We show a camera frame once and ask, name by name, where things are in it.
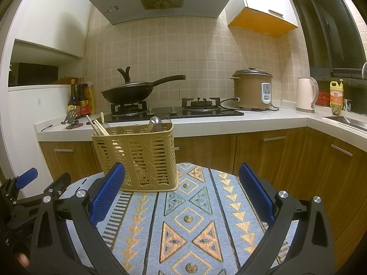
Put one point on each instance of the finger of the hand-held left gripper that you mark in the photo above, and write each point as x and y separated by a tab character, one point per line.
27	177
60	184

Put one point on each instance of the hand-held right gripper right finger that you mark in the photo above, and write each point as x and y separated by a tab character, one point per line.
258	194

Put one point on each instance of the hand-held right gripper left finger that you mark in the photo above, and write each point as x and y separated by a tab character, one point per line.
106	194

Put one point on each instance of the beige plastic utensil basket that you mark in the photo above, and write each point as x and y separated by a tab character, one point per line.
149	154

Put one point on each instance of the long all-metal spoon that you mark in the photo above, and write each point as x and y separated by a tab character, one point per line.
154	123

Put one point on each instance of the small metal spoon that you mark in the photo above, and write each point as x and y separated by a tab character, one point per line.
165	119

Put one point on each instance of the person's left hand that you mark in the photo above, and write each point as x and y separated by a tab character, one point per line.
23	260

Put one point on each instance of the wooden kitchen base cabinet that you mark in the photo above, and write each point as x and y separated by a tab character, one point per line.
286	160

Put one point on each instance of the small black spoon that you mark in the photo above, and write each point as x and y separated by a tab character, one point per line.
46	128

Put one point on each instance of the white refrigerator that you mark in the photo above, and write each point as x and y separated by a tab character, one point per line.
28	120

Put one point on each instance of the black slotted spatula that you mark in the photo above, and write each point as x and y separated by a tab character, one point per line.
71	119

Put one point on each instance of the blue patterned tablecloth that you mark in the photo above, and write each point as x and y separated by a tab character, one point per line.
186	229

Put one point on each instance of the dark soy sauce bottle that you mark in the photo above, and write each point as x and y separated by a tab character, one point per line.
73	103

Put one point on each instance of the red label sauce bottle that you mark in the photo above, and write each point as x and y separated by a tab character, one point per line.
83	100

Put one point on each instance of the black burner grate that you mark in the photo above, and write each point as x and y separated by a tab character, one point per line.
129	107
200	104

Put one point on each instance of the yellow oil bottle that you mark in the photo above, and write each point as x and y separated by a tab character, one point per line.
91	97

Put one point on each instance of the black glass gas stove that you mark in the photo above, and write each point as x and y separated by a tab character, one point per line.
200	113

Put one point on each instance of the black wok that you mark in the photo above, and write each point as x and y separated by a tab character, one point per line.
129	94

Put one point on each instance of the brown rice cooker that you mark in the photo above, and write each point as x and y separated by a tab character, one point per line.
249	91

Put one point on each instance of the cardboard box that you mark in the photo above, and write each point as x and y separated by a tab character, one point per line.
65	80

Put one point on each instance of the pale pink electric kettle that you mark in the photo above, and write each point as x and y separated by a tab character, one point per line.
305	94

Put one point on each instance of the steel sink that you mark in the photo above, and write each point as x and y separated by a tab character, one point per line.
347	121

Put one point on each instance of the red basket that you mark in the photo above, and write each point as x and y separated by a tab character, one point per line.
323	98

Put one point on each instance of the black wok lid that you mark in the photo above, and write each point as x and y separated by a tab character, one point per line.
126	77

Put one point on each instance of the yellow detergent bottle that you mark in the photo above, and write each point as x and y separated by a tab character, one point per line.
337	93

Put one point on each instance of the metal faucet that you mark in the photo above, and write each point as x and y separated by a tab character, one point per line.
364	70

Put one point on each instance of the dark window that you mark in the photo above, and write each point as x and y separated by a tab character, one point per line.
329	28

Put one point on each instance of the grey range hood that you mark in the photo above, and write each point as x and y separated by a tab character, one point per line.
160	0

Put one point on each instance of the white yellow wall cabinet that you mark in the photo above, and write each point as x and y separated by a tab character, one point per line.
263	5

